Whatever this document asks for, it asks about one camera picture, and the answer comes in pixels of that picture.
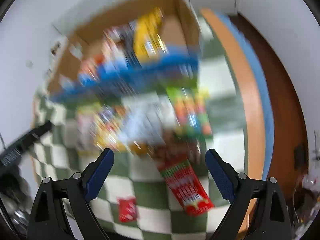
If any yellow black noodle packet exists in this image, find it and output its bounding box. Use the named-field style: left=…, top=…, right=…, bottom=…
left=133, top=7, right=168, bottom=64

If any small red sachet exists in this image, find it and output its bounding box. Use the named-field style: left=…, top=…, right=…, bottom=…
left=117, top=197, right=138, bottom=223

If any red long snack packet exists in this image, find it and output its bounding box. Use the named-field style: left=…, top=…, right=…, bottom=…
left=157, top=155, right=214, bottom=216

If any yellow panda snack bag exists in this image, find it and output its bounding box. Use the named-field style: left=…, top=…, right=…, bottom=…
left=93, top=105, right=127, bottom=152

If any green white checkered blanket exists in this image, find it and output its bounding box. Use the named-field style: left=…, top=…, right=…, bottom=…
left=30, top=10, right=267, bottom=240

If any clear nut snack packet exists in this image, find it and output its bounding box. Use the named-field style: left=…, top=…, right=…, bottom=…
left=76, top=102, right=100, bottom=152

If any colourful candy packet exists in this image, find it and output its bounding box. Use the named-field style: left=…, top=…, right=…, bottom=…
left=167, top=87, right=213, bottom=138

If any open cardboard box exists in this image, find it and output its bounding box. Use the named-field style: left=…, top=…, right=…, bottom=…
left=47, top=0, right=200, bottom=103

